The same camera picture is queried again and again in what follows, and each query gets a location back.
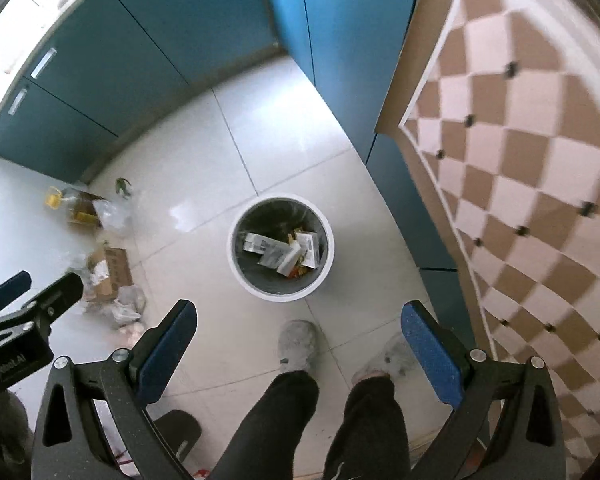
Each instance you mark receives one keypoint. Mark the grey right slipper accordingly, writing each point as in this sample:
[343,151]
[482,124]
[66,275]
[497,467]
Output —
[387,360]

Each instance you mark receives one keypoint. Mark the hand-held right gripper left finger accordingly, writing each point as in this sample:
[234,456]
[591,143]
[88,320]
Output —
[167,350]

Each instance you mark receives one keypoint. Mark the blue kitchen base cabinet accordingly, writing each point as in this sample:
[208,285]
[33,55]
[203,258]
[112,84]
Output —
[180,25]

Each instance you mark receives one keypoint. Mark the crumpled plastic bag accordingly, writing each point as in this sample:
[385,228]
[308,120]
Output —
[130,307]

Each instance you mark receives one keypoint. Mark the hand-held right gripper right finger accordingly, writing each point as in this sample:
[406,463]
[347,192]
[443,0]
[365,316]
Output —
[430,355]

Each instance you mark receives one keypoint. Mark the round grey trash bin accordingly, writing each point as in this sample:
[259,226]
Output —
[240,280]

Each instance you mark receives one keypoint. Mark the grey left slipper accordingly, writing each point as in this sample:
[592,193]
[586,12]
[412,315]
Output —
[297,345]

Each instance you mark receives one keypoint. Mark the person's leg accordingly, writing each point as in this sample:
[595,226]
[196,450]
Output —
[275,425]
[367,430]

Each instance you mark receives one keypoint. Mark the grey slipper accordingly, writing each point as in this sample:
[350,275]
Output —
[297,345]
[387,360]

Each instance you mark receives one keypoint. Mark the green leaf scrap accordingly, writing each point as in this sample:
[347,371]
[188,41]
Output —
[123,187]

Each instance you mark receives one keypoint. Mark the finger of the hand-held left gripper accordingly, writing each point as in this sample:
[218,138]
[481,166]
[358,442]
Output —
[7,287]
[55,292]

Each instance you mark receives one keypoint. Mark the clear plastic bag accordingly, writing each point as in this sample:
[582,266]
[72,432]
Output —
[115,216]

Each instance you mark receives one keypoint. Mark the yellow cap oil bottle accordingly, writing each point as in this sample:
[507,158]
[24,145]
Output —
[77,207]

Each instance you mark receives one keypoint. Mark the flat black object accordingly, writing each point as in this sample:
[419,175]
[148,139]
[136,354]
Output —
[180,432]

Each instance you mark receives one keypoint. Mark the person's right leg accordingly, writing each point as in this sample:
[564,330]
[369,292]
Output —
[367,430]

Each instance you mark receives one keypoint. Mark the brown cardboard box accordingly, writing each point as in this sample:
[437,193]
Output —
[112,270]

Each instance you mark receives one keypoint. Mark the white barcode packet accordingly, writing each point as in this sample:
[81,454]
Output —
[275,259]

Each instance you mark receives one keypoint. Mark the person's left leg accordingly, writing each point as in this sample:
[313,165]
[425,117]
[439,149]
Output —
[275,425]

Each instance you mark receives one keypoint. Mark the checked brown white tablecloth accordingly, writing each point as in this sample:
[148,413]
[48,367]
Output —
[530,160]

